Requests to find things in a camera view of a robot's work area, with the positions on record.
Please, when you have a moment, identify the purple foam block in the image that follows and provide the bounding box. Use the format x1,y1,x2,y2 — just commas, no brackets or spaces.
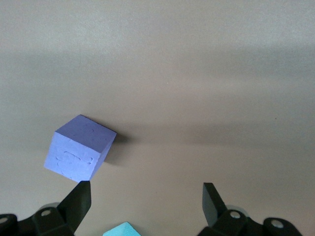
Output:
43,114,118,183

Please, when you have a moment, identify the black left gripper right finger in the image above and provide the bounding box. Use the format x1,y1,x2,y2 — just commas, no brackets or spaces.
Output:
196,182,302,236

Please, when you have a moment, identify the light blue foam block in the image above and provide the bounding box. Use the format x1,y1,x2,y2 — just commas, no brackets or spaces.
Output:
102,221,142,236

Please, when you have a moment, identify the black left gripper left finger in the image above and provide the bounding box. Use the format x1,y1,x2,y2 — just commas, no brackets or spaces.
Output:
0,180,92,236

